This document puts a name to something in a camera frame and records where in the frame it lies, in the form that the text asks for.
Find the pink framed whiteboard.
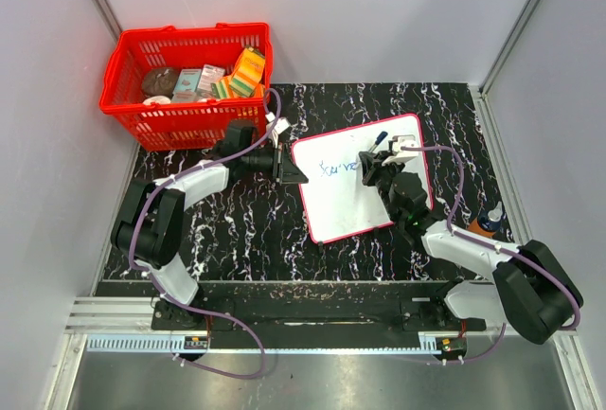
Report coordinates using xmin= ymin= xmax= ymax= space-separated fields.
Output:
xmin=292 ymin=114 xmax=423 ymax=243

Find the light blue snack box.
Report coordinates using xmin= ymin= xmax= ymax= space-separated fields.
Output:
xmin=171 ymin=69 xmax=201 ymax=103

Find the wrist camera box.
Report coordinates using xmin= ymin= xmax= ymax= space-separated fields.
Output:
xmin=382 ymin=134 xmax=420 ymax=167
xmin=266 ymin=114 xmax=291 ymax=139

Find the pink white snack box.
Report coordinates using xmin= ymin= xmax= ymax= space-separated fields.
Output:
xmin=196 ymin=64 xmax=225 ymax=98

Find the green yellow sponge pack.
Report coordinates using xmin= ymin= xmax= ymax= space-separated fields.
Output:
xmin=210 ymin=76 xmax=265 ymax=99

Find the orange spray bottle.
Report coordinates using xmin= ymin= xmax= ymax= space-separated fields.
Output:
xmin=467 ymin=201 xmax=504 ymax=238

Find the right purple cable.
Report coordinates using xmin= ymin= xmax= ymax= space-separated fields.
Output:
xmin=406 ymin=145 xmax=583 ymax=330

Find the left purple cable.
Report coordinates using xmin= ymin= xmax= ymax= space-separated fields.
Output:
xmin=128 ymin=87 xmax=284 ymax=307

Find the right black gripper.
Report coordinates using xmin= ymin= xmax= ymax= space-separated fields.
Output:
xmin=363 ymin=152 xmax=406 ymax=223

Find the white round lid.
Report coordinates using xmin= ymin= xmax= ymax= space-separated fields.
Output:
xmin=143 ymin=96 xmax=171 ymax=106

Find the orange yellow sponge pack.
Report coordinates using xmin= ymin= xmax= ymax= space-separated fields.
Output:
xmin=232 ymin=46 xmax=265 ymax=86

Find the red plastic shopping basket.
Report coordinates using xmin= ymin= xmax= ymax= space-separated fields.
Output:
xmin=99 ymin=22 xmax=273 ymax=151

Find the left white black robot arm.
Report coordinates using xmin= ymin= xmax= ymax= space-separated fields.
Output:
xmin=110 ymin=120 xmax=309 ymax=330

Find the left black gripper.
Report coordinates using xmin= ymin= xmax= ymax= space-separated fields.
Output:
xmin=243 ymin=143 xmax=309 ymax=187

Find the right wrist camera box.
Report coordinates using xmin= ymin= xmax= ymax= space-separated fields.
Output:
xmin=382 ymin=134 xmax=420 ymax=167

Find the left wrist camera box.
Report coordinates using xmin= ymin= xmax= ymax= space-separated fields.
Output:
xmin=266 ymin=114 xmax=291 ymax=139

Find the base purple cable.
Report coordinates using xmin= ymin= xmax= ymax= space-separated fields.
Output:
xmin=163 ymin=312 xmax=267 ymax=381

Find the blue capped whiteboard marker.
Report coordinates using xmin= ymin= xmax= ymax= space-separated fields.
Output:
xmin=368 ymin=131 xmax=387 ymax=153

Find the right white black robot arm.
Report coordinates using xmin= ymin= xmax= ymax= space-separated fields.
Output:
xmin=359 ymin=148 xmax=583 ymax=345

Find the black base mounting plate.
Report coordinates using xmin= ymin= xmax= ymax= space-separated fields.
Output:
xmin=151 ymin=282 xmax=486 ymax=351

